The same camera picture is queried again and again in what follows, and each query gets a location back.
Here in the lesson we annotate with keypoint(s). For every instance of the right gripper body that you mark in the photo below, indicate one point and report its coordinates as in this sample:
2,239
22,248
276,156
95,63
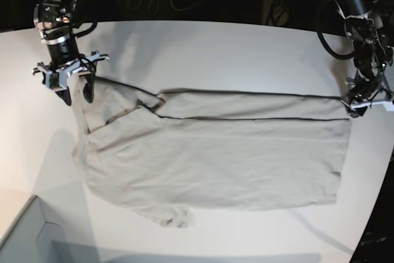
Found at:
55,78

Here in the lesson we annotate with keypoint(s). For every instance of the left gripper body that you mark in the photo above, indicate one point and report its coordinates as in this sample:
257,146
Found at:
362,94

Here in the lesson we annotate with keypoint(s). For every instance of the grey t-shirt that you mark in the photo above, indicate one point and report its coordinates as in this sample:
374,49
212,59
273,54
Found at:
161,155

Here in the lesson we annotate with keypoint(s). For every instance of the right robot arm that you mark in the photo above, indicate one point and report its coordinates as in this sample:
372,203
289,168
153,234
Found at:
55,21

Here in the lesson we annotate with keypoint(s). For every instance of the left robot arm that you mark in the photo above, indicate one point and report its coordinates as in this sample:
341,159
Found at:
372,55

